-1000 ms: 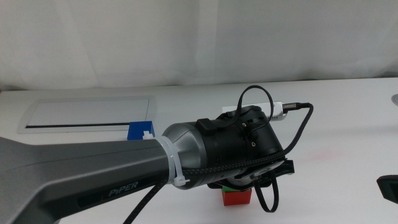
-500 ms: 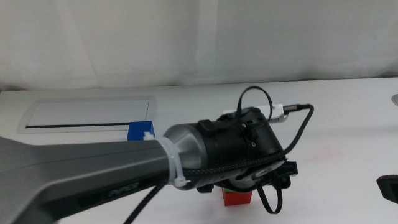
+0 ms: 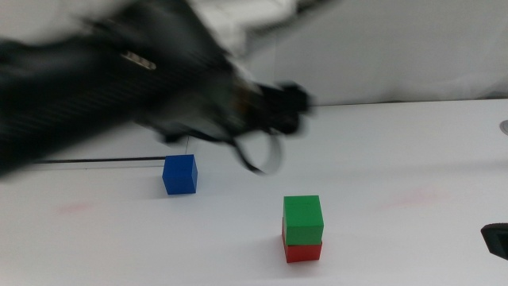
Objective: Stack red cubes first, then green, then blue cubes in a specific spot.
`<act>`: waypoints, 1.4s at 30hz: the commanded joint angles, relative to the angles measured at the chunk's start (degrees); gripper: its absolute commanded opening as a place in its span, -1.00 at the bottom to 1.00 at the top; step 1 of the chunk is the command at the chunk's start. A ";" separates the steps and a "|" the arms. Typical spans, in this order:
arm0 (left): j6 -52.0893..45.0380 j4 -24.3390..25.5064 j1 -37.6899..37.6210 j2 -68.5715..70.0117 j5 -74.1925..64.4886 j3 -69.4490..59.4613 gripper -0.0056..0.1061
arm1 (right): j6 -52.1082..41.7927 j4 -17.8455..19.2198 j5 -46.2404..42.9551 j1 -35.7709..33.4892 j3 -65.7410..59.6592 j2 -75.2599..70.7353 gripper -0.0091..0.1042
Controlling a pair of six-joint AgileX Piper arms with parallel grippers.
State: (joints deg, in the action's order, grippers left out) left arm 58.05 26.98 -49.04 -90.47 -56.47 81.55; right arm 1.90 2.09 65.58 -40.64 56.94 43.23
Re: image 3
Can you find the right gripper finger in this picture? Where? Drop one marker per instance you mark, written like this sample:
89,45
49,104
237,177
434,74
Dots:
496,240

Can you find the green cube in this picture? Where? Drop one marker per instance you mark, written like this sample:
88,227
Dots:
303,218

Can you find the blue cube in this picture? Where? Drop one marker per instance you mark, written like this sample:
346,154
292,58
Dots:
179,175

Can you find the red cube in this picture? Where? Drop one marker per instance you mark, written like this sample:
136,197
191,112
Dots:
303,252

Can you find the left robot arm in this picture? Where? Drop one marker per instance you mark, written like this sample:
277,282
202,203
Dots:
79,87

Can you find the white fabric curtain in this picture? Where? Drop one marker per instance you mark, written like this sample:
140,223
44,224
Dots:
397,47

